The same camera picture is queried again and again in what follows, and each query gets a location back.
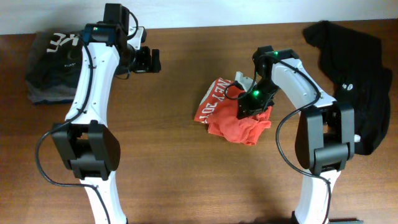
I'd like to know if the red t-shirt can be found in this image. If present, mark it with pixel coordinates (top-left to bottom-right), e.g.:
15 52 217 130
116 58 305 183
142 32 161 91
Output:
193 78 272 146

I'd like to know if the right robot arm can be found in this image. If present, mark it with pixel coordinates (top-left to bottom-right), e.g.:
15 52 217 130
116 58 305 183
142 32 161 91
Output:
235 45 356 223

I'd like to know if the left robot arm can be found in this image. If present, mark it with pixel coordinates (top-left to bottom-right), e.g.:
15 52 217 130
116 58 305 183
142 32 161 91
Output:
52 24 161 223

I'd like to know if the black shirt with white letters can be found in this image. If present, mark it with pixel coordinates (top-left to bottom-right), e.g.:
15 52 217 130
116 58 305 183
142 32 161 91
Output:
25 32 82 90

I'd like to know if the black t-shirt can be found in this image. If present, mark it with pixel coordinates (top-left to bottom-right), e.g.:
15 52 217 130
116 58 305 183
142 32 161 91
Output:
302 21 392 156

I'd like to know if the grey folded garment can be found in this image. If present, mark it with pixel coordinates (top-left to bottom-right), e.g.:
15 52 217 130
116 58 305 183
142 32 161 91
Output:
26 30 81 104

